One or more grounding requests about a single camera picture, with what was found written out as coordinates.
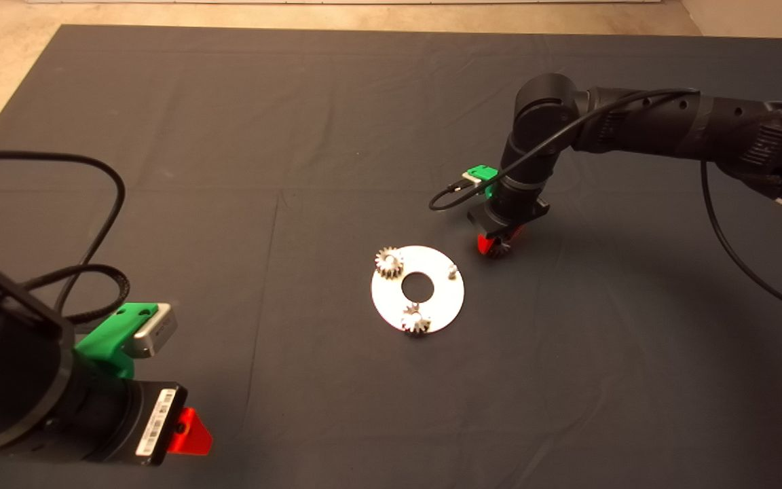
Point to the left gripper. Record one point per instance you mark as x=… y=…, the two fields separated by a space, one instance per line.
x=146 y=421

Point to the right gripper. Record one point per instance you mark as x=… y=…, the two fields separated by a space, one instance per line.
x=506 y=217

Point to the steel planetary gear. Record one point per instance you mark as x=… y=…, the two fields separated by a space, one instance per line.
x=388 y=261
x=499 y=250
x=416 y=320

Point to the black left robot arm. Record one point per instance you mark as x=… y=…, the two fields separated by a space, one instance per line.
x=11 y=380

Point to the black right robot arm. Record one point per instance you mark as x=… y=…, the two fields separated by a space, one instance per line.
x=635 y=122

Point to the round metal carrier plate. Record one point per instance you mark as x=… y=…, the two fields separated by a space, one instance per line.
x=445 y=305

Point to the dark grey table cloth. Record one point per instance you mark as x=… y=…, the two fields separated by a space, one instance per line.
x=364 y=136

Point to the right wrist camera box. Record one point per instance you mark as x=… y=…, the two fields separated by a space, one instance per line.
x=472 y=181

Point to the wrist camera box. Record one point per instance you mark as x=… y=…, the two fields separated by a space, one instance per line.
x=157 y=333
x=472 y=181

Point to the right green camera mount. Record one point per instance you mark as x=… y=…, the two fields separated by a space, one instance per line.
x=486 y=174

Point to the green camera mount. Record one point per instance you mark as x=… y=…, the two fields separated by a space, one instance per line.
x=486 y=174
x=109 y=336

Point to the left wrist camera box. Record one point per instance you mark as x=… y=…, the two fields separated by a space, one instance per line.
x=157 y=333

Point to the left green camera mount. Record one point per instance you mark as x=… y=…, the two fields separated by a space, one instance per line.
x=109 y=336

